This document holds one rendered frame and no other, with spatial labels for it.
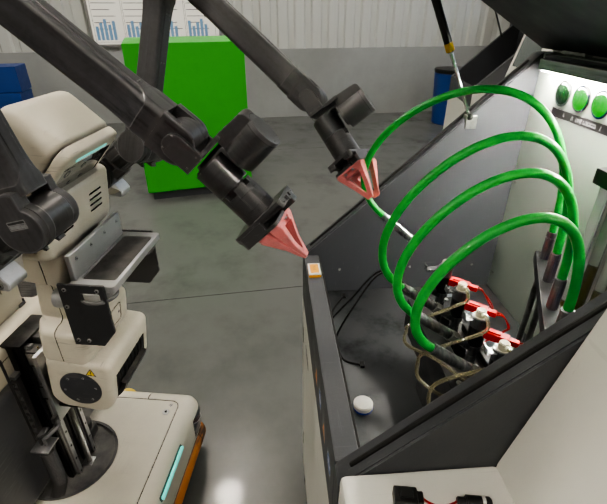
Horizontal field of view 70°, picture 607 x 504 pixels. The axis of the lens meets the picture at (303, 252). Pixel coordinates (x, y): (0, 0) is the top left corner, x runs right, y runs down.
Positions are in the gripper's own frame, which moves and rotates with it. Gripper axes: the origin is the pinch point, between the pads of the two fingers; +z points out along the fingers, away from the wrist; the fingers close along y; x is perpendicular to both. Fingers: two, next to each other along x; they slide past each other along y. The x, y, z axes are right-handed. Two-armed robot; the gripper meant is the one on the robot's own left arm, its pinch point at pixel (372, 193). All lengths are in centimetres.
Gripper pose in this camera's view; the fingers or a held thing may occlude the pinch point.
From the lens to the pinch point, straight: 93.2
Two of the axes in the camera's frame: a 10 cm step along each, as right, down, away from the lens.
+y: 5.9, -2.0, 7.8
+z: 5.0, 8.5, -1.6
